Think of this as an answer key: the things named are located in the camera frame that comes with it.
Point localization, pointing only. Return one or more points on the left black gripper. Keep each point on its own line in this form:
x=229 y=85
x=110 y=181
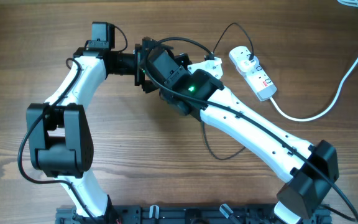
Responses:
x=140 y=54

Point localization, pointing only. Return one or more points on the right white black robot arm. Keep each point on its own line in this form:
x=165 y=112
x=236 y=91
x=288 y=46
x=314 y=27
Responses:
x=308 y=171

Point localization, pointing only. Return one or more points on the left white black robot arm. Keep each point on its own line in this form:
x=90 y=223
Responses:
x=57 y=147

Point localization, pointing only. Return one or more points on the white charger plug adapter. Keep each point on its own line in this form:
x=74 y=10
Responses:
x=245 y=66

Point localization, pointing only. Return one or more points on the white power strip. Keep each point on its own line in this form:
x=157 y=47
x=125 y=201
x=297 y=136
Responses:
x=259 y=82

